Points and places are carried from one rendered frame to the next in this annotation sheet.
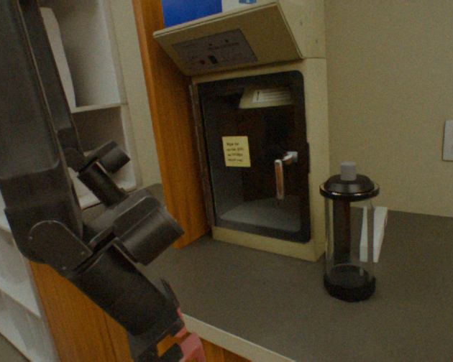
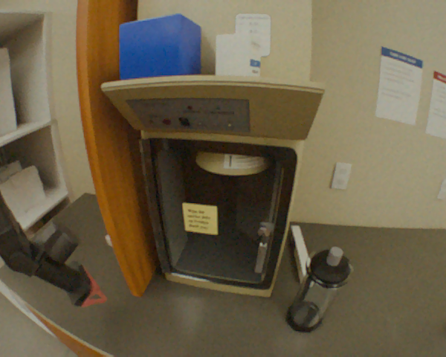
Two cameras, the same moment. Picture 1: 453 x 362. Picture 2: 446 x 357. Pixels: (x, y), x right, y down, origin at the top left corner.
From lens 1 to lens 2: 0.47 m
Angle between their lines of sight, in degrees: 28
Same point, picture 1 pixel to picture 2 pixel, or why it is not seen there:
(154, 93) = (97, 156)
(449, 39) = (344, 107)
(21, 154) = not seen: outside the picture
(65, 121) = (2, 222)
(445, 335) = (362, 334)
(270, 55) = (269, 131)
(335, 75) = not seen: hidden behind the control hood
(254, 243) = (212, 286)
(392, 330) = (339, 344)
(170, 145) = (118, 210)
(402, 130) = (308, 165)
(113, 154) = (62, 245)
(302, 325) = not seen: outside the picture
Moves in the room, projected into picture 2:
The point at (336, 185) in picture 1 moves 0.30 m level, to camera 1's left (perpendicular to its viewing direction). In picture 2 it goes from (330, 275) to (183, 349)
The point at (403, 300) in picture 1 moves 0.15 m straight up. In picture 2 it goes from (336, 317) to (357, 285)
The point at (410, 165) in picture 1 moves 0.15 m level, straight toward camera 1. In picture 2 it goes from (310, 190) to (321, 210)
